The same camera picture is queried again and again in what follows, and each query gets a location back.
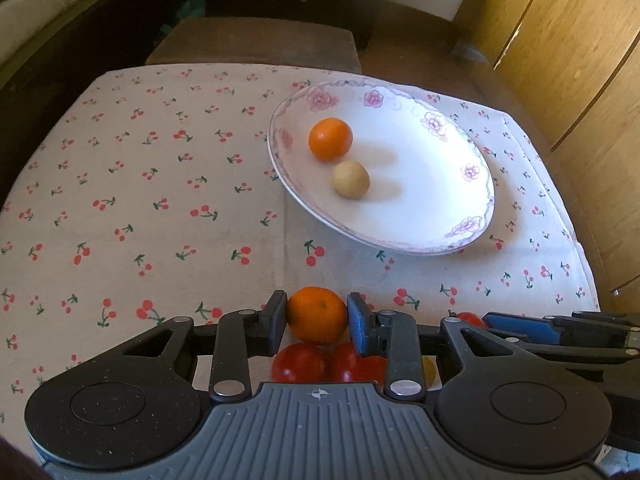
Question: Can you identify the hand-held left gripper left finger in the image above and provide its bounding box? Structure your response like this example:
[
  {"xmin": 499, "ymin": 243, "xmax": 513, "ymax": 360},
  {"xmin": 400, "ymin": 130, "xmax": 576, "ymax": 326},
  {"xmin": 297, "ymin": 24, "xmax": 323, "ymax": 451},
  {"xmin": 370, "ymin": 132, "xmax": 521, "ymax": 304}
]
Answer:
[{"xmin": 119, "ymin": 290, "xmax": 289, "ymax": 404}]

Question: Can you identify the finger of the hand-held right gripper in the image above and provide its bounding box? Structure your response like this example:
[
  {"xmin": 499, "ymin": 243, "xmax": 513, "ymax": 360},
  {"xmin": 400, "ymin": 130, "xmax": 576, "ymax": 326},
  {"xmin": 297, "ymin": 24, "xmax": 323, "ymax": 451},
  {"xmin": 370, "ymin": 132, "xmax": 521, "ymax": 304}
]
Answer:
[
  {"xmin": 545, "ymin": 311, "xmax": 640, "ymax": 333},
  {"xmin": 483, "ymin": 312, "xmax": 640, "ymax": 362}
]

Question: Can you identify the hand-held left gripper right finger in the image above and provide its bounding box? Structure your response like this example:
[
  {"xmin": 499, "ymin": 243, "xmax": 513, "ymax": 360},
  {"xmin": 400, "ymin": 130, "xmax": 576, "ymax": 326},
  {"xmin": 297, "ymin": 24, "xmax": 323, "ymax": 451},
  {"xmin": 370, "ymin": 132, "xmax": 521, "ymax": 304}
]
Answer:
[{"xmin": 346, "ymin": 291, "xmax": 537, "ymax": 402}]

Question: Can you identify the red tomato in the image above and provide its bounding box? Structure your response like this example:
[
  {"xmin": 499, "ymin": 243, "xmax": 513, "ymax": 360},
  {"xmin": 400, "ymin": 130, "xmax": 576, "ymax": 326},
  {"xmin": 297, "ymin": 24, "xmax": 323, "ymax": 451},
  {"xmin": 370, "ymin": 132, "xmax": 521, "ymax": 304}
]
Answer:
[
  {"xmin": 452, "ymin": 311, "xmax": 487, "ymax": 329},
  {"xmin": 271, "ymin": 342, "xmax": 329, "ymax": 384},
  {"xmin": 327, "ymin": 342, "xmax": 389, "ymax": 384}
]

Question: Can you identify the orange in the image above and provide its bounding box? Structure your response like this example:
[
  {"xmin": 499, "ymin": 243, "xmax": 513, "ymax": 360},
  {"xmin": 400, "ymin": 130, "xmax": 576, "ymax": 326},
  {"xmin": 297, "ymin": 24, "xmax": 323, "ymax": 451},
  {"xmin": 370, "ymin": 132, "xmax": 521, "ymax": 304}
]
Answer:
[
  {"xmin": 308, "ymin": 117, "xmax": 354, "ymax": 163},
  {"xmin": 286, "ymin": 286, "xmax": 349, "ymax": 345}
]

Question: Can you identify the white floral plate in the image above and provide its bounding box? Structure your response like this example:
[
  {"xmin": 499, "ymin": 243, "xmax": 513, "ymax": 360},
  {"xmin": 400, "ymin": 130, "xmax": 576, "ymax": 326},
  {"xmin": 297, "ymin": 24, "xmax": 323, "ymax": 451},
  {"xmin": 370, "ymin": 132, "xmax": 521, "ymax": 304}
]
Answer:
[{"xmin": 268, "ymin": 78, "xmax": 496, "ymax": 256}]

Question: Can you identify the cherry print tablecloth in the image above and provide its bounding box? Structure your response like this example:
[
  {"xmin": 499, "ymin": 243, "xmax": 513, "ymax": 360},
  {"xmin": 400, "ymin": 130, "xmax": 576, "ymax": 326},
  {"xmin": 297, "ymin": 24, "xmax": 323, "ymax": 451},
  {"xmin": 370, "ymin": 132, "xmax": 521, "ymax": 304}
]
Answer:
[{"xmin": 0, "ymin": 62, "xmax": 601, "ymax": 426}]

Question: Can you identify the light wooden wardrobe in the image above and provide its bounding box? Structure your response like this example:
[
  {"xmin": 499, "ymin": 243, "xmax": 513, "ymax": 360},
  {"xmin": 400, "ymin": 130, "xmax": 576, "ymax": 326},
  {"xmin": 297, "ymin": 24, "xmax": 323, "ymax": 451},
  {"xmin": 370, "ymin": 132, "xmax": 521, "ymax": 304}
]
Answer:
[{"xmin": 452, "ymin": 0, "xmax": 640, "ymax": 306}]

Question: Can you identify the brown chair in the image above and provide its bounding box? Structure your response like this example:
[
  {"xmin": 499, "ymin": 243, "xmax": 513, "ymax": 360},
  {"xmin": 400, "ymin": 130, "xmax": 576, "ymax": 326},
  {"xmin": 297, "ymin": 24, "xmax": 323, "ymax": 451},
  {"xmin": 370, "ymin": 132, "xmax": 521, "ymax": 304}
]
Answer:
[{"xmin": 145, "ymin": 16, "xmax": 363, "ymax": 75}]

